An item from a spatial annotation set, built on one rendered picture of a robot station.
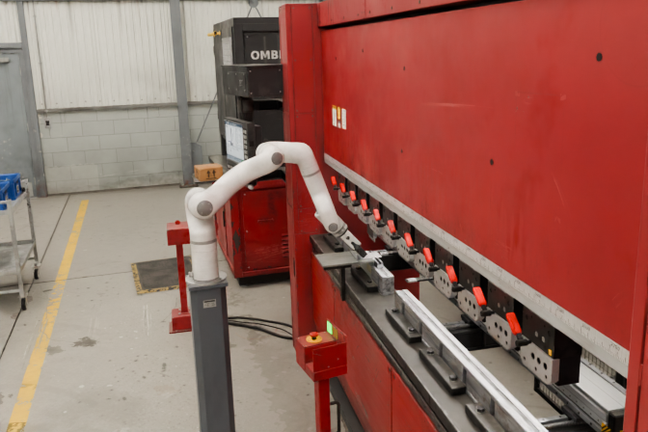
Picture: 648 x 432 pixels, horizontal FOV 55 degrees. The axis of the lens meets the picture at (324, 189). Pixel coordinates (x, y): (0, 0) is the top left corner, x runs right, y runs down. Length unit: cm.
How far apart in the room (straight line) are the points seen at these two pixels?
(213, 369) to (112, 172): 727
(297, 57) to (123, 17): 633
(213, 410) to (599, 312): 212
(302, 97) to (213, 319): 153
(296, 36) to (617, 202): 273
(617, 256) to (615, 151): 22
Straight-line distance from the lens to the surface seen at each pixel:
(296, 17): 386
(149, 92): 998
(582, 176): 152
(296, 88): 386
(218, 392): 318
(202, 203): 280
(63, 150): 1013
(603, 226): 148
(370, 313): 286
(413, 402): 247
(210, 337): 304
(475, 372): 223
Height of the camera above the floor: 203
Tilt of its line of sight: 13 degrees down
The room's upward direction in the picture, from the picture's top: 2 degrees counter-clockwise
